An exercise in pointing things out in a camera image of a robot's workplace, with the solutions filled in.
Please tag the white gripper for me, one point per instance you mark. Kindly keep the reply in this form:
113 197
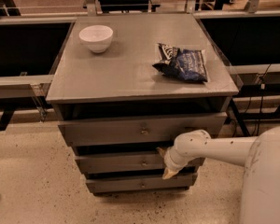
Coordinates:
170 161

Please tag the grey drawer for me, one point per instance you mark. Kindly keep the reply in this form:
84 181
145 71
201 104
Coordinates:
120 162
111 131
140 182

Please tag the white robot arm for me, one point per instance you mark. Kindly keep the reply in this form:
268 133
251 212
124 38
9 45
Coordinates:
259 155

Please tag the grey bottom drawer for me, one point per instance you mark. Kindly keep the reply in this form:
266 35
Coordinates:
140 182

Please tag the grey drawer cabinet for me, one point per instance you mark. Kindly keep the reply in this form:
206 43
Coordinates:
121 82

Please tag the grey top drawer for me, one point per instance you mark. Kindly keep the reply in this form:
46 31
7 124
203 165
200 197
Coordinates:
111 131

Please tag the blue chip bag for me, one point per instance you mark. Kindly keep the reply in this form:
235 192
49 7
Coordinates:
184 64

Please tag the white ceramic bowl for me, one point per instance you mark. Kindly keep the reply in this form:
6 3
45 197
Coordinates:
97 38

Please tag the grey metal rail left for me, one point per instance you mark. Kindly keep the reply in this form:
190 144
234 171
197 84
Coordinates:
24 86

